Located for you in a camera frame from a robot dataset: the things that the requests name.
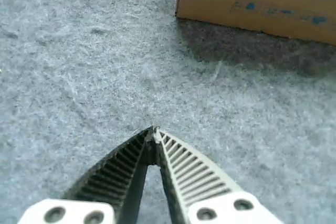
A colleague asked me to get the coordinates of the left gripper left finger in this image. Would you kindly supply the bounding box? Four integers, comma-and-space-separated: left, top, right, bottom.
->
17, 125, 155, 224

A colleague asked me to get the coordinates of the cardboard box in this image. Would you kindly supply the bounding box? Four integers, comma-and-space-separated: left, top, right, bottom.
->
175, 0, 336, 45

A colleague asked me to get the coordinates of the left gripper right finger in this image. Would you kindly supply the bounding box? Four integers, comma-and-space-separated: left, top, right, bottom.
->
153, 127, 284, 224

